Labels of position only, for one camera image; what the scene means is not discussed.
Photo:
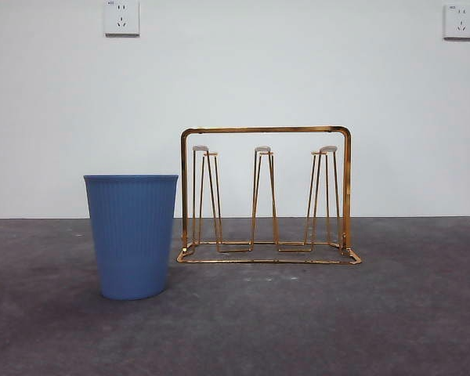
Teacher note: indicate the blue ribbed plastic cup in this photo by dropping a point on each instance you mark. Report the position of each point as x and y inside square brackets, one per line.
[131, 235]

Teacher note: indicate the white wall socket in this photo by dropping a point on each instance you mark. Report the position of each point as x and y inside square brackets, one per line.
[111, 23]
[460, 33]

